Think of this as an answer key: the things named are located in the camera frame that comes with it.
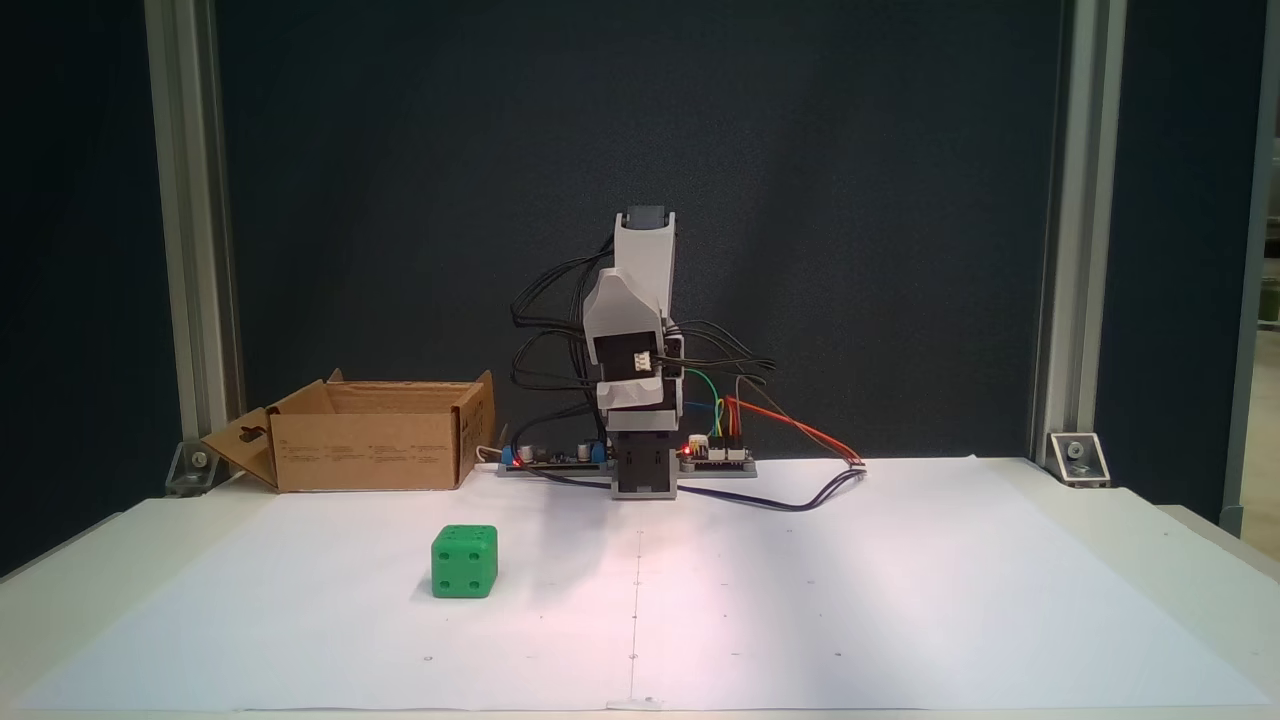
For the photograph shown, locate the green dice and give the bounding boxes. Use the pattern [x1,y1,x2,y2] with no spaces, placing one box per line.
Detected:
[431,525,499,600]

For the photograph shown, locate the wide light grey gripper finger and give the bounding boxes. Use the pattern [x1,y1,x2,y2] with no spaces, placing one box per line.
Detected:
[583,268,667,340]

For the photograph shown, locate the large white paper sheet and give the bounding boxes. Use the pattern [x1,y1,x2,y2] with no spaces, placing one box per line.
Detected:
[20,457,1271,713]

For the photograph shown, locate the black servo cable bundle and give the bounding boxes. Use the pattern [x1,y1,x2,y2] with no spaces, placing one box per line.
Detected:
[660,320,777,387]
[510,235,616,471]

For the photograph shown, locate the blue power circuit board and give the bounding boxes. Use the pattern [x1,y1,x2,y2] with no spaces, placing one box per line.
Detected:
[497,425,611,476]

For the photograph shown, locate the brown cardboard box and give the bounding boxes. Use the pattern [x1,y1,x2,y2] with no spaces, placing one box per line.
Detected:
[200,370,498,493]

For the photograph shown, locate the aluminium frame post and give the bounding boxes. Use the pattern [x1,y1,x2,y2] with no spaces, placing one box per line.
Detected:
[1030,0,1126,464]
[145,0,246,471]

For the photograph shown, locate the green yellow jumper wires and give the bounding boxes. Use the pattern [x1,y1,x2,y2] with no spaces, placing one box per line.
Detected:
[683,370,729,447]

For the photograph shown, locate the metal corner bracket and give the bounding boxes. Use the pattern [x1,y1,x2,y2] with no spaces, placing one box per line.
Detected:
[1047,432,1111,490]
[165,440,219,498]

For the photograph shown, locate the slanted grey frame post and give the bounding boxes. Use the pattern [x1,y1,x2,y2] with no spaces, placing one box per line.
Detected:
[1220,0,1280,538]

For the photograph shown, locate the red orange wire bundle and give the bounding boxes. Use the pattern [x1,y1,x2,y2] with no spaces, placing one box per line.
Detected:
[725,395,867,467]

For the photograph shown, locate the small white driver board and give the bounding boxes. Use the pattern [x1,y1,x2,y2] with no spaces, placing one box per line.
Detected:
[678,435,758,479]

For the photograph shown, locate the long black connector cable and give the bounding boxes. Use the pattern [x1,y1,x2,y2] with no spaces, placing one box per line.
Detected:
[520,462,868,513]

